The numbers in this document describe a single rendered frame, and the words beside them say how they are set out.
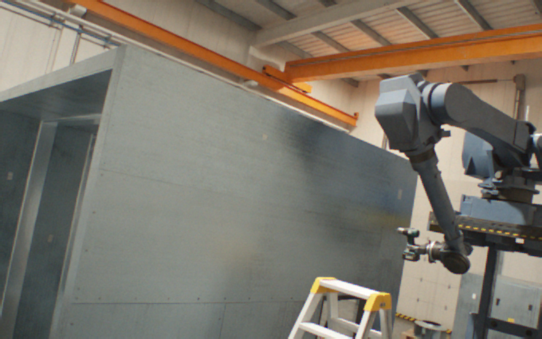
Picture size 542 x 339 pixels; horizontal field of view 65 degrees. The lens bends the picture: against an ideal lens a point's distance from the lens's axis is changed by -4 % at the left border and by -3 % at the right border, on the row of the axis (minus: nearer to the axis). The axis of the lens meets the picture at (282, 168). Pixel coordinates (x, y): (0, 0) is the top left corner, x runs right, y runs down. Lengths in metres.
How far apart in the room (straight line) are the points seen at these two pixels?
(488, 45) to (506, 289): 4.98
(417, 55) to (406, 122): 8.53
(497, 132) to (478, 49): 7.48
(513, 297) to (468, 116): 6.15
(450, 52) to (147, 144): 9.16
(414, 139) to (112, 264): 1.69
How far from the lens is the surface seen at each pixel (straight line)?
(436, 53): 10.79
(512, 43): 10.15
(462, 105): 2.69
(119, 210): 2.00
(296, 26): 12.29
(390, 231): 3.49
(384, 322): 2.25
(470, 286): 8.84
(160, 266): 2.15
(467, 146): 3.50
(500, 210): 3.30
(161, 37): 11.38
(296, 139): 2.59
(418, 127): 2.56
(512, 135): 3.10
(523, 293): 8.54
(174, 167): 2.10
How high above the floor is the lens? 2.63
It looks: 5 degrees up
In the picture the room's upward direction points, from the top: 11 degrees clockwise
